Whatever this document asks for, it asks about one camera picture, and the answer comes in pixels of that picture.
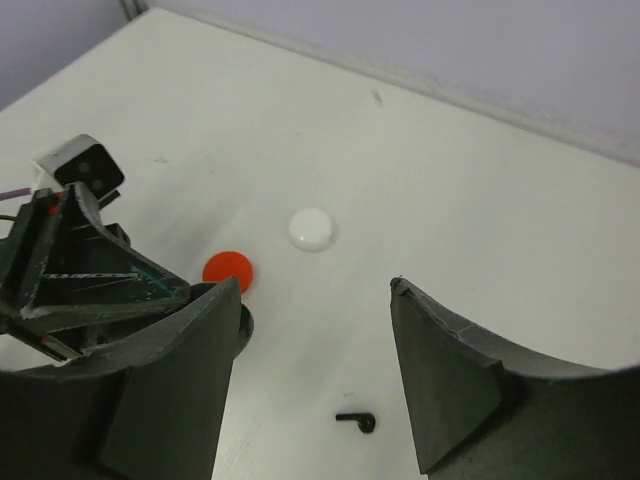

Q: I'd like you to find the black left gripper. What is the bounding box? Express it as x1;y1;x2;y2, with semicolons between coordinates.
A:
1;182;191;361

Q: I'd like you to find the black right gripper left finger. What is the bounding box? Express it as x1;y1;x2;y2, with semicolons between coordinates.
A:
1;280;241;479

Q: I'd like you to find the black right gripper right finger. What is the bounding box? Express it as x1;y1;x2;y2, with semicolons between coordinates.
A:
390;278;639;479

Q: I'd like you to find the black earbud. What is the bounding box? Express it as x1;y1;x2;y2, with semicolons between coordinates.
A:
335;412;377;434

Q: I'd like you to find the orange earbud charging case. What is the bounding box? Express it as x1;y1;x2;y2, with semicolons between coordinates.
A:
202;251;254;293

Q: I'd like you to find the white earbud charging case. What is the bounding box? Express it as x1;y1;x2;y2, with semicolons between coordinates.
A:
287;208;334;252

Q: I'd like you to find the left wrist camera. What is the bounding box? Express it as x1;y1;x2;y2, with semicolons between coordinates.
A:
32;134;125;207

